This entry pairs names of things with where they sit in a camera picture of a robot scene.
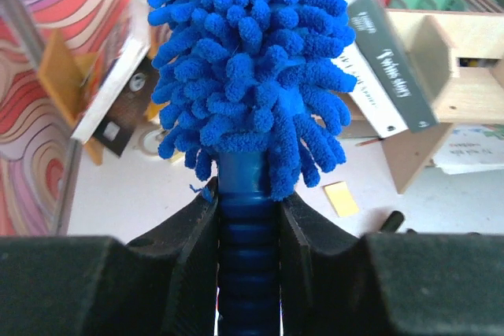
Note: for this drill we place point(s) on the green desk organizer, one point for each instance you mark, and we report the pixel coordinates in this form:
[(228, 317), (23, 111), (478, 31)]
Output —
[(479, 6)]

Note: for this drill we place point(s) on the aluminium frame post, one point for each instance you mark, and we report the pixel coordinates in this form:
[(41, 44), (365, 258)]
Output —
[(22, 25)]

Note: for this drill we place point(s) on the yellow sticky note pad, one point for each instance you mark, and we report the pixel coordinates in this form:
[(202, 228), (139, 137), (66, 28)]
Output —
[(341, 199)]

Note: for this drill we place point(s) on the light wooden bookshelf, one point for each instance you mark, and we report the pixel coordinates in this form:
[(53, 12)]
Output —
[(458, 59)]

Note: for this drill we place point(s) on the white book black cover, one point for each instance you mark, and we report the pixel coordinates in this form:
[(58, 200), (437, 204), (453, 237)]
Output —
[(117, 87)]

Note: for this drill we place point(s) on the white Choklad book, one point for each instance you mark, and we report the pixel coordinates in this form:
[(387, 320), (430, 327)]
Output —
[(369, 95)]

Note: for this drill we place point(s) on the blue fluffy duster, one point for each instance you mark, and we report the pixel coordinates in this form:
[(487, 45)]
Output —
[(249, 91)]

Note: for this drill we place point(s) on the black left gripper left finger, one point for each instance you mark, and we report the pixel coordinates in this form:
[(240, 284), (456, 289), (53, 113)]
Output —
[(163, 282)]

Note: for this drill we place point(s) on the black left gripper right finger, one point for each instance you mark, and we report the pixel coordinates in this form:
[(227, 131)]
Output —
[(333, 283)]

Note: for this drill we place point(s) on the grey black stapler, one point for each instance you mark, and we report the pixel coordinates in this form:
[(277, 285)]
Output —
[(393, 222)]

